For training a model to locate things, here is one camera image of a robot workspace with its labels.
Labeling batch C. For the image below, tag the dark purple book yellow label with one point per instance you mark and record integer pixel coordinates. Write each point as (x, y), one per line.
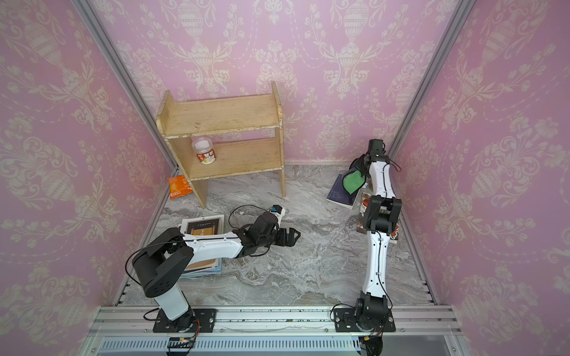
(339, 195)

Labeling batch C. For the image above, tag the orange snack packet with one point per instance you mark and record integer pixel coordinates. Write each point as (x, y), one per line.
(179, 187)

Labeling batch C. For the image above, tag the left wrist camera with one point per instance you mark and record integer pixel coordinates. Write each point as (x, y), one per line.
(278, 211)

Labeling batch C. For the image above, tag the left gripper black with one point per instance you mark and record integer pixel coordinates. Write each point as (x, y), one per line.
(284, 241)

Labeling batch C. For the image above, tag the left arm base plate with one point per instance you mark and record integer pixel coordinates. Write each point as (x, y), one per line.
(194, 320)

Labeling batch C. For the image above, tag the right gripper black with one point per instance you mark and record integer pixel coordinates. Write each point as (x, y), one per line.
(359, 163)

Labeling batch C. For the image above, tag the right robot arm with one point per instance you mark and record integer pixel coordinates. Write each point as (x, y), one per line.
(374, 306)

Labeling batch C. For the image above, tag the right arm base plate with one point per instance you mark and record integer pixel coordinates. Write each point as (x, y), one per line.
(346, 319)

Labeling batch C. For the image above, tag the white book blue swirl cover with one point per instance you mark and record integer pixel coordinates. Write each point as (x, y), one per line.
(203, 268)

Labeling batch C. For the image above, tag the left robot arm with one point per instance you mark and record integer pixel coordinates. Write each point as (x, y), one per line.
(160, 265)

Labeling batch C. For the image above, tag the green cloth with black trim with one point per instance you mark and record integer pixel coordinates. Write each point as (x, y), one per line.
(354, 178)

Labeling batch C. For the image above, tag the white plastic jar red label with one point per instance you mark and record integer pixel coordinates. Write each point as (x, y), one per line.
(204, 150)

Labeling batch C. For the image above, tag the wooden two-tier shelf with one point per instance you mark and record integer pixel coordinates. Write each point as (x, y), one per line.
(180, 122)

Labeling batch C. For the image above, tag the red illustrated Chinese book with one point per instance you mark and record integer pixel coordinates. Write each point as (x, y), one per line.
(363, 204)

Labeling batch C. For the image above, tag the black and tan book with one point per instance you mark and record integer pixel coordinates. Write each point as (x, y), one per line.
(203, 226)

